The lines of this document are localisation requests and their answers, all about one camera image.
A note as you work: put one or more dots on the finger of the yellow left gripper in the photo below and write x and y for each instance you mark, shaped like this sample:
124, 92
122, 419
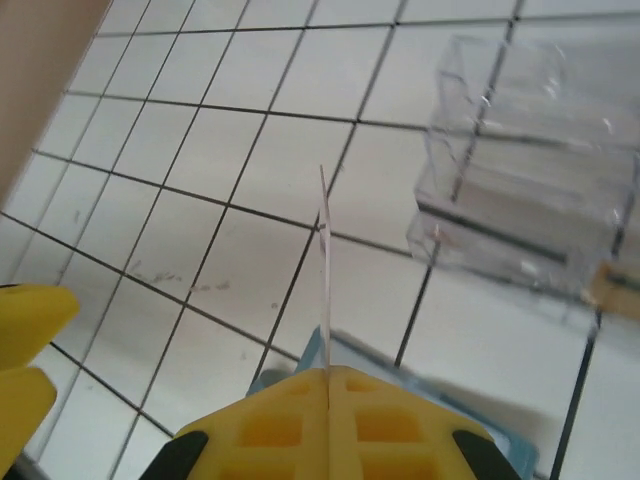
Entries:
30, 325
20, 410

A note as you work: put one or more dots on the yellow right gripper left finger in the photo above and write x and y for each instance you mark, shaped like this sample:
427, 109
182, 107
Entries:
280, 450

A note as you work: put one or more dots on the white VIP card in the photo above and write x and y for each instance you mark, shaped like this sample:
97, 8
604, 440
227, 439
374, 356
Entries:
327, 280

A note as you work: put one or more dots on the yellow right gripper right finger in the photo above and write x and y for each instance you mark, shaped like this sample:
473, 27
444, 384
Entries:
385, 450

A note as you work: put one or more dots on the clear acrylic card box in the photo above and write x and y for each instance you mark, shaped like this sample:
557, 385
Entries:
500, 225

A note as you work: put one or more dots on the blue leather card holder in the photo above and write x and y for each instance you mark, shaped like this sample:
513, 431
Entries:
517, 452

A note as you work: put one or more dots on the gold card stack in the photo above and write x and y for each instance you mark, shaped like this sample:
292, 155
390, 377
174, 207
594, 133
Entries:
617, 290

